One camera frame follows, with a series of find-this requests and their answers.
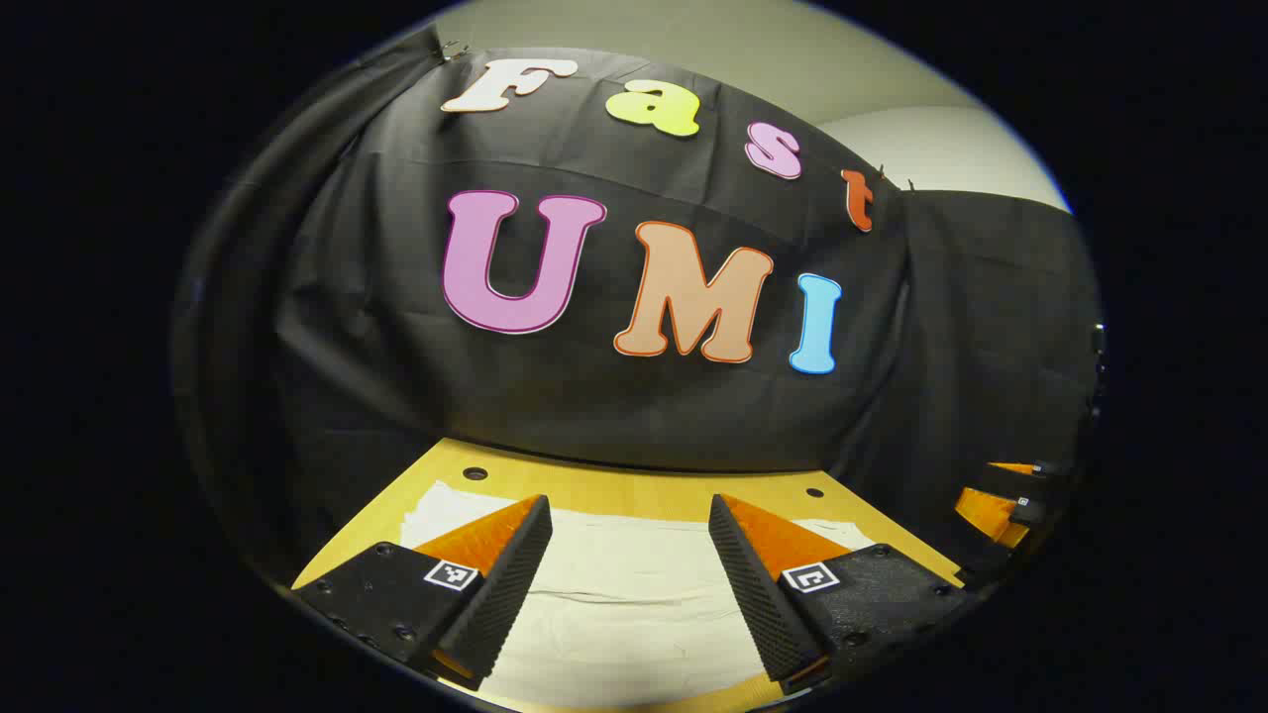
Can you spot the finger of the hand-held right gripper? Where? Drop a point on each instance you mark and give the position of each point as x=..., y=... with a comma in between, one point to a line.
x=991, y=513
x=1020, y=469

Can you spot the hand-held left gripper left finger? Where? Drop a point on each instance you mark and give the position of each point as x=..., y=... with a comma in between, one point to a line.
x=505, y=584

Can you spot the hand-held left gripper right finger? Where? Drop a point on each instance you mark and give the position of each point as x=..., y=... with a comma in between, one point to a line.
x=753, y=594

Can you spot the white jeans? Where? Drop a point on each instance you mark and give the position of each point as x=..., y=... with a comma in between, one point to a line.
x=624, y=614

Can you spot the black backdrop cloth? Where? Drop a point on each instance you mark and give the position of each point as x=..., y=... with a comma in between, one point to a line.
x=594, y=406

